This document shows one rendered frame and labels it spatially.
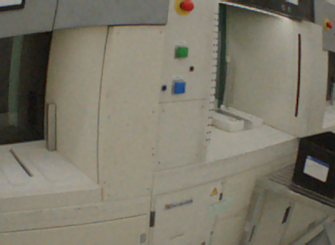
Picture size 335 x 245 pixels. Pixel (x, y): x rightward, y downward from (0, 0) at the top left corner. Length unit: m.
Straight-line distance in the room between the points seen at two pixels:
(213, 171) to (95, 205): 0.43
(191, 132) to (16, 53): 0.67
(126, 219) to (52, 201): 0.27
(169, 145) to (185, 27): 0.34
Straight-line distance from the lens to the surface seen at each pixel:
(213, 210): 1.57
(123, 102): 1.20
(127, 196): 1.30
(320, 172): 1.55
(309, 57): 1.80
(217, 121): 1.84
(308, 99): 1.82
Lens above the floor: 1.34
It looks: 15 degrees down
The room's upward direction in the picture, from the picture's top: 5 degrees clockwise
